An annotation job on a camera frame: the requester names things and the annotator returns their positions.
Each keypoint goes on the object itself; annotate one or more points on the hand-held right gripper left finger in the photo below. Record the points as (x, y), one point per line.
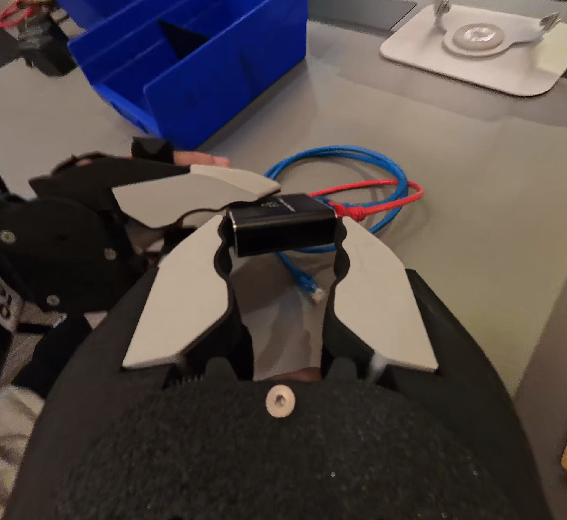
(177, 298)

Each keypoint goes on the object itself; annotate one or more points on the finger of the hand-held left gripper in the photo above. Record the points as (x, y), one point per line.
(239, 180)
(177, 197)

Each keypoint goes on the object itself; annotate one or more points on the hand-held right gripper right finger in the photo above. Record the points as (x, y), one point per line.
(381, 303)

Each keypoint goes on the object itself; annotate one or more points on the black ethernet port adapter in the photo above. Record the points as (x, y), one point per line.
(279, 228)

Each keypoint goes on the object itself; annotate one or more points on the person's left hand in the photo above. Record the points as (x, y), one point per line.
(199, 158)

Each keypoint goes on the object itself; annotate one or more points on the small black bin divider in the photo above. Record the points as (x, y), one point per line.
(181, 39)

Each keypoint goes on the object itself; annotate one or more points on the person's white garment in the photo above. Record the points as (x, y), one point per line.
(17, 422)

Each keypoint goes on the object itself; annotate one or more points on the black board on white stand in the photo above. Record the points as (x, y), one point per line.
(421, 55)

